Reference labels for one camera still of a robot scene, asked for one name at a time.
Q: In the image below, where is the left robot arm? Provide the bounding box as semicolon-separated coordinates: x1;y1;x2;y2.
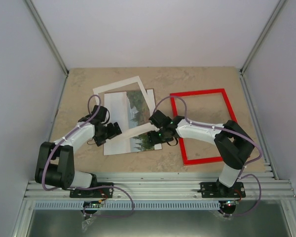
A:
35;105;122;197

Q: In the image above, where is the aluminium corner post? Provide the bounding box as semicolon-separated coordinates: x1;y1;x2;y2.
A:
23;0;69;77
239;0;288;76

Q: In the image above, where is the red wooden picture frame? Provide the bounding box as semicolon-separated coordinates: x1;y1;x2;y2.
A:
169;88;238;166

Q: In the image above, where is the landscape photo with white mat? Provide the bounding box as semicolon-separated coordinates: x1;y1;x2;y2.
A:
104;90;162;156

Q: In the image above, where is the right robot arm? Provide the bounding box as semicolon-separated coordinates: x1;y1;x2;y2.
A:
148;110;258;197

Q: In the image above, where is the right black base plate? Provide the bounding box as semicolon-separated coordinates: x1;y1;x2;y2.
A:
197;182;246;198

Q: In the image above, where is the purple cable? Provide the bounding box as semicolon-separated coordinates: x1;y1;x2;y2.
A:
153;96;263;218
40;95;135;219

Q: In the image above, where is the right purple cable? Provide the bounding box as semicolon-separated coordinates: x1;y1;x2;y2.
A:
153;96;263;218

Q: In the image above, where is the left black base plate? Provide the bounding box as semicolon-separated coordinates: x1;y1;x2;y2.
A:
70;182;114;199

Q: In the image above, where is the right aluminium corner post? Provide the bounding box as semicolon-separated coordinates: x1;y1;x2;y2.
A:
239;0;288;76

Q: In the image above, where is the grey slotted cable duct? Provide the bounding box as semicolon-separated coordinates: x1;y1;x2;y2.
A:
35;200;221;211

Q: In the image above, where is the aluminium rail base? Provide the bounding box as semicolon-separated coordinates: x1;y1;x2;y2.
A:
12;171;296;237

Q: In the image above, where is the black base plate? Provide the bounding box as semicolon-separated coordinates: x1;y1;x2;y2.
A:
197;182;246;198
70;182;114;199

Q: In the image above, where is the left aluminium corner post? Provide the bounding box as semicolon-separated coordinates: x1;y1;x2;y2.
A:
23;0;69;77

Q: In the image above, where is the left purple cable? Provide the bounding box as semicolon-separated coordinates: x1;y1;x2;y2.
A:
40;95;135;219

